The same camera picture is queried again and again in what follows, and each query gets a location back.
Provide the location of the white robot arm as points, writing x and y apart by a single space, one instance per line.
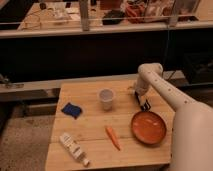
192 132

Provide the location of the translucent plastic cup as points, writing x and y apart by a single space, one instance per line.
106 97

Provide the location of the blue cloth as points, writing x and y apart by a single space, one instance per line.
72 110

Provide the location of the orange carrot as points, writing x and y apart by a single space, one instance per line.
111 134

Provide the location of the orange frying pan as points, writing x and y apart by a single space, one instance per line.
147 126

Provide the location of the black bag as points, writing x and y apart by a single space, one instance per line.
113 17

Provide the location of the white bottle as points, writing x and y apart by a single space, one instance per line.
74 149

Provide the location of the orange red object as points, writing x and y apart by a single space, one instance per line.
134 13

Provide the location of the metal post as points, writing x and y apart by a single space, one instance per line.
84 14
173 19

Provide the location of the metal post right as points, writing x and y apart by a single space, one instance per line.
173 19

